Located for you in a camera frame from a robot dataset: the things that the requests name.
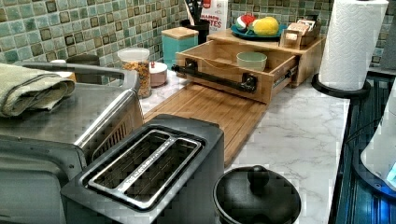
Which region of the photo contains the folded green towel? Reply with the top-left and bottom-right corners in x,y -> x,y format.
0,63 -> 76,118

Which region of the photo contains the white paper towel roll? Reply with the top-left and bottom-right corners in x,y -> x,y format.
318,0 -> 389,91

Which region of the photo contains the blue plate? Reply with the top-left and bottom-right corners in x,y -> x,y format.
231,24 -> 287,40

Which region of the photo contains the white red carton box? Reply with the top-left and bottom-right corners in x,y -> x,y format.
201,0 -> 228,34

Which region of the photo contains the pale green bowl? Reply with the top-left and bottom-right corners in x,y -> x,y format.
236,51 -> 267,72

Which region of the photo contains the yellow lemon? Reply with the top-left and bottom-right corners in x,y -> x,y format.
253,17 -> 279,36

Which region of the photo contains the teal canister with wooden lid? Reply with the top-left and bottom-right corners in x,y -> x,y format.
162,27 -> 198,68

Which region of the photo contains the wooden drawer cabinet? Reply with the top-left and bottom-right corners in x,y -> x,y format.
206,29 -> 326,88

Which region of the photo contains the stainless steel toaster oven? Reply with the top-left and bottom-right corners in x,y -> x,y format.
0,62 -> 143,224

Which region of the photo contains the pink white small jar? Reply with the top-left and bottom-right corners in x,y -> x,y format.
149,62 -> 167,87

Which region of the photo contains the red green white toy fruit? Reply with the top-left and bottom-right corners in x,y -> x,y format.
235,14 -> 256,32

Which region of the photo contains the bamboo cutting board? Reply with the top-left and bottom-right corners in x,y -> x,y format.
144,84 -> 268,167

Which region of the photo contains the black pot with lid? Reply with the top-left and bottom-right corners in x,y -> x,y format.
213,165 -> 302,224

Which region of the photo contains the glass jar with cereal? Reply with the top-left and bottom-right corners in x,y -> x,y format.
118,48 -> 151,98

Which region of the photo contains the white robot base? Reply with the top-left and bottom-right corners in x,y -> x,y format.
354,85 -> 396,199

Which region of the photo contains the small wooden tea bag box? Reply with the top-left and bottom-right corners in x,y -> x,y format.
279,20 -> 321,49

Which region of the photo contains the black utensil holder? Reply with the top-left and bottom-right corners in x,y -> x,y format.
180,0 -> 210,44

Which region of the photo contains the black paper towel holder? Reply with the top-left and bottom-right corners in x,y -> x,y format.
311,74 -> 372,99

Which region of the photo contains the black two-slot toaster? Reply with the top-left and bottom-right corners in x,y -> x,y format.
61,114 -> 224,224

